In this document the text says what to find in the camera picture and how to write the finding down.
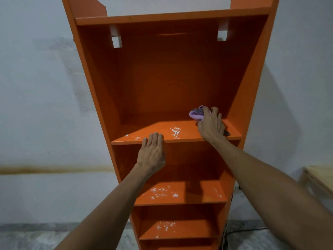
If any black cable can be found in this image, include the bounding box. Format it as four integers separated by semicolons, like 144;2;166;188
224;226;269;236

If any person's left hand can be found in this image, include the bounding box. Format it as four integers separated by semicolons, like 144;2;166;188
136;132;166;177

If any orange wooden shelf unit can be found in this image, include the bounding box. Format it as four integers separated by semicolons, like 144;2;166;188
61;0;280;250

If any person's left forearm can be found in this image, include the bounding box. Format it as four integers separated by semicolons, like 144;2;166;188
53;164;154;250

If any purple cleaning cloth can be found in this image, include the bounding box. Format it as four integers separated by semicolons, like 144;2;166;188
189;105;231;137

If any person's right forearm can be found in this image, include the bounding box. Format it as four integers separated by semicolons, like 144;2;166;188
208;136;333;250

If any person's right hand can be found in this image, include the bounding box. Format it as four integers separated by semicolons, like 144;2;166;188
197;106;226;144

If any light wooden table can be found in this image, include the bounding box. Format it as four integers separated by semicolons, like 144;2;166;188
299;166;333;200

